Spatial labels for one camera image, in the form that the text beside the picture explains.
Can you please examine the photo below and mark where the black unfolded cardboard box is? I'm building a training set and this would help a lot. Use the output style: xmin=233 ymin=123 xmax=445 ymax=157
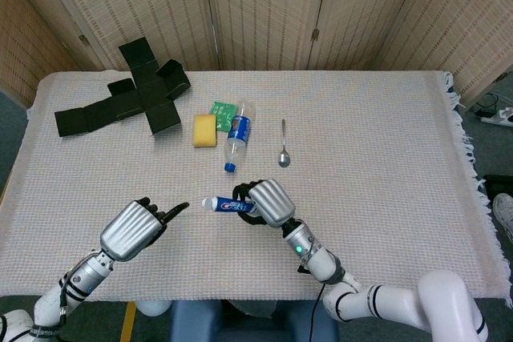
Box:
xmin=54 ymin=37 xmax=192 ymax=139

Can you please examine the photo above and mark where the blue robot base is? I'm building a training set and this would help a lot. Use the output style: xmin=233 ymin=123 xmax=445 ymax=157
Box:
xmin=170 ymin=300 xmax=340 ymax=342

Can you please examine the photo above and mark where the green packet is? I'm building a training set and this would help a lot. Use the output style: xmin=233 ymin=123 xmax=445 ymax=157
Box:
xmin=208 ymin=100 xmax=238 ymax=131

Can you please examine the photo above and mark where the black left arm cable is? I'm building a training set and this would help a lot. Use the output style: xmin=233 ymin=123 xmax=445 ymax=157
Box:
xmin=58 ymin=276 xmax=69 ymax=325

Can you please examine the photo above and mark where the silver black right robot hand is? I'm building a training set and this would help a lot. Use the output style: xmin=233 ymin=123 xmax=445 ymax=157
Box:
xmin=232 ymin=179 xmax=297 ymax=229

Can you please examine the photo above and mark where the white woven tablecloth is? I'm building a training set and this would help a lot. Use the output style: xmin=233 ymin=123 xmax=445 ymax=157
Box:
xmin=0 ymin=70 xmax=512 ymax=303

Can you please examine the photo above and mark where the white shoe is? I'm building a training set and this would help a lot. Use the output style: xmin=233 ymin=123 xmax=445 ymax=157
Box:
xmin=491 ymin=192 xmax=513 ymax=245

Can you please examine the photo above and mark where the clear plastic water bottle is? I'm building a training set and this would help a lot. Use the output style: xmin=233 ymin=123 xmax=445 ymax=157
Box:
xmin=223 ymin=98 xmax=257 ymax=174

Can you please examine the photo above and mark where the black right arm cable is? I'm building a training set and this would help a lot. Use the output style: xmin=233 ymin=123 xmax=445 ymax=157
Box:
xmin=310 ymin=284 xmax=326 ymax=342

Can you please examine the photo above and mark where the blue white toothpaste tube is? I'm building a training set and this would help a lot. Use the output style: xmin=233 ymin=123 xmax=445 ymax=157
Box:
xmin=201 ymin=195 xmax=257 ymax=215

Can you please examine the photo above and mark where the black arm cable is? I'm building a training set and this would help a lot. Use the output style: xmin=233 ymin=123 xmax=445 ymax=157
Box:
xmin=310 ymin=284 xmax=326 ymax=342
xmin=58 ymin=276 xmax=69 ymax=325

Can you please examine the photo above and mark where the beige woven folding screen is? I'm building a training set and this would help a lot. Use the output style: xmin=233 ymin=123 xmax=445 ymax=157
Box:
xmin=0 ymin=0 xmax=513 ymax=107

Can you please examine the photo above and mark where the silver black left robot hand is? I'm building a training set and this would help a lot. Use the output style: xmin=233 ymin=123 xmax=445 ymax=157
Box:
xmin=99 ymin=196 xmax=190 ymax=262

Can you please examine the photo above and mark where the white round base part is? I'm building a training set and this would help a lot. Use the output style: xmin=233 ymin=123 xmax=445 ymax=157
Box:
xmin=135 ymin=300 xmax=173 ymax=317

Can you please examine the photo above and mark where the yellow sponge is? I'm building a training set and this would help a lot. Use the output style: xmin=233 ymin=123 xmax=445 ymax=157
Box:
xmin=192 ymin=114 xmax=219 ymax=148

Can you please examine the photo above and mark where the black floor cable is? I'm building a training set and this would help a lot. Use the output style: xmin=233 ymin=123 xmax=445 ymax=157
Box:
xmin=472 ymin=92 xmax=507 ymax=115

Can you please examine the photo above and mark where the black floor object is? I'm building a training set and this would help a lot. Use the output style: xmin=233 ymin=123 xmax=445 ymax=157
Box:
xmin=483 ymin=174 xmax=513 ymax=199

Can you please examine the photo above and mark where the metal spoon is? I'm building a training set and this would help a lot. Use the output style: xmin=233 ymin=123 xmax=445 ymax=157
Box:
xmin=277 ymin=119 xmax=292 ymax=168

